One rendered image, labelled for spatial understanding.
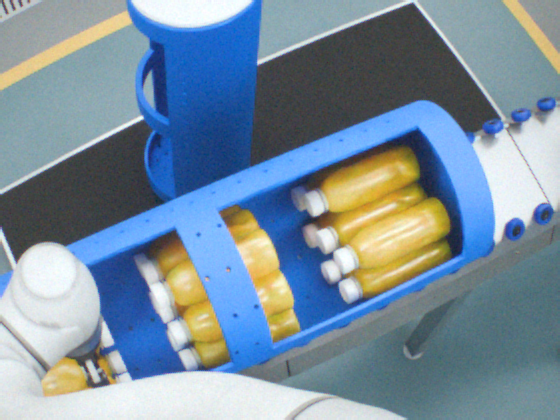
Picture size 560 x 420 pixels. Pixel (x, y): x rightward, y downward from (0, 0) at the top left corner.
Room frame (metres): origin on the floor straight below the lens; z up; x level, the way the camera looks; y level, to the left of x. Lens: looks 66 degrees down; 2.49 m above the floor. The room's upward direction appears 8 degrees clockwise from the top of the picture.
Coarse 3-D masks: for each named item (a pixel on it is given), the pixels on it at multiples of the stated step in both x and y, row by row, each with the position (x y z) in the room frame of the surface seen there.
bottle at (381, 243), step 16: (416, 208) 0.63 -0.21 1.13; (432, 208) 0.64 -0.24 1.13; (384, 224) 0.60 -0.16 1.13; (400, 224) 0.60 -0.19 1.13; (416, 224) 0.60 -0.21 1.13; (432, 224) 0.61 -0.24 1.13; (448, 224) 0.62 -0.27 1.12; (352, 240) 0.57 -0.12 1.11; (368, 240) 0.57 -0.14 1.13; (384, 240) 0.57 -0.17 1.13; (400, 240) 0.57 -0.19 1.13; (416, 240) 0.58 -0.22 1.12; (432, 240) 0.59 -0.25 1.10; (352, 256) 0.54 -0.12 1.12; (368, 256) 0.54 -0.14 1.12; (384, 256) 0.55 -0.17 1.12; (400, 256) 0.56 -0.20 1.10
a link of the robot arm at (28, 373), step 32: (0, 352) 0.20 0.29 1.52; (0, 384) 0.16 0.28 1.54; (32, 384) 0.17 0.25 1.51; (128, 384) 0.17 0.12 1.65; (160, 384) 0.17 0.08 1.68; (192, 384) 0.17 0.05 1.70; (224, 384) 0.17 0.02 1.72; (256, 384) 0.17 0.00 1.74; (0, 416) 0.12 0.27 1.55; (32, 416) 0.12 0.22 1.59; (64, 416) 0.13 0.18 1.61; (96, 416) 0.13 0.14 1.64; (128, 416) 0.14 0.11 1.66; (160, 416) 0.14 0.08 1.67; (192, 416) 0.14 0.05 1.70; (224, 416) 0.14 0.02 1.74; (256, 416) 0.14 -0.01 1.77; (288, 416) 0.14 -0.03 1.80
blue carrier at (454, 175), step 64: (384, 128) 0.72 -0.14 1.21; (448, 128) 0.73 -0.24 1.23; (192, 192) 0.59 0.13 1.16; (256, 192) 0.58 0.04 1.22; (448, 192) 0.70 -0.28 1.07; (128, 256) 0.52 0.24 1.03; (192, 256) 0.46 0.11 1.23; (320, 256) 0.60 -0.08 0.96; (128, 320) 0.43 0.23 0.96; (256, 320) 0.40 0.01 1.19; (320, 320) 0.47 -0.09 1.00
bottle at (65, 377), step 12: (60, 360) 0.29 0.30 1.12; (72, 360) 0.30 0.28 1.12; (48, 372) 0.27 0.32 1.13; (60, 372) 0.27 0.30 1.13; (72, 372) 0.28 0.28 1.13; (84, 372) 0.28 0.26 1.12; (48, 384) 0.25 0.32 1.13; (60, 384) 0.25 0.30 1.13; (72, 384) 0.26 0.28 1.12; (84, 384) 0.27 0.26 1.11; (48, 396) 0.23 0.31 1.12
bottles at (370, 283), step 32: (352, 160) 0.73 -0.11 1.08; (416, 192) 0.68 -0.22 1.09; (320, 224) 0.63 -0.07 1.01; (352, 224) 0.61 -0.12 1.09; (416, 256) 0.57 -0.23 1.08; (448, 256) 0.59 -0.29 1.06; (352, 288) 0.51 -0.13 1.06; (384, 288) 0.52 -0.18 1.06; (288, 320) 0.44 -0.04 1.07; (96, 352) 0.33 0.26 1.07; (192, 352) 0.37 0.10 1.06; (224, 352) 0.37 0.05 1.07
